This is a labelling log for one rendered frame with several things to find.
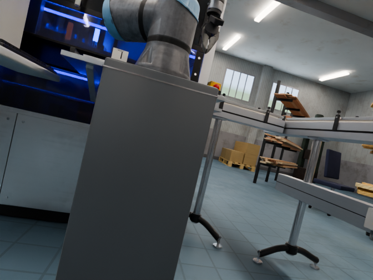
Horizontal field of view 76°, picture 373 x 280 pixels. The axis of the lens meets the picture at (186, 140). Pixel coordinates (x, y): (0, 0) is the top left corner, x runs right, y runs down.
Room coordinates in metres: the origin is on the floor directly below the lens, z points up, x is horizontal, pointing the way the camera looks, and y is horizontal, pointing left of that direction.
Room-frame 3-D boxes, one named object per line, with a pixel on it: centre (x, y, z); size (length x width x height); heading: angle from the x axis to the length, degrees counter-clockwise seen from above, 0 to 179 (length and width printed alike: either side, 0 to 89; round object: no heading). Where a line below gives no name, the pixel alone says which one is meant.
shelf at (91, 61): (1.24, 0.27, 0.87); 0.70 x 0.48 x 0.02; 105
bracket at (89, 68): (1.17, 0.51, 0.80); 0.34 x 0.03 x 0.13; 15
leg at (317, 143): (1.54, -0.82, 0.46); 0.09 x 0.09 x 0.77; 15
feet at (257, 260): (1.54, -0.82, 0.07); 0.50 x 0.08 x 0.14; 105
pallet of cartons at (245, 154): (8.23, -1.83, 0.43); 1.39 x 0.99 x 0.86; 11
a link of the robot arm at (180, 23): (0.64, 0.11, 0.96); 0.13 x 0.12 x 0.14; 68
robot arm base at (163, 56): (0.63, 0.10, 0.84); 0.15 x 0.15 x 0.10
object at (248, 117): (1.74, -0.33, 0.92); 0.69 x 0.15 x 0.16; 105
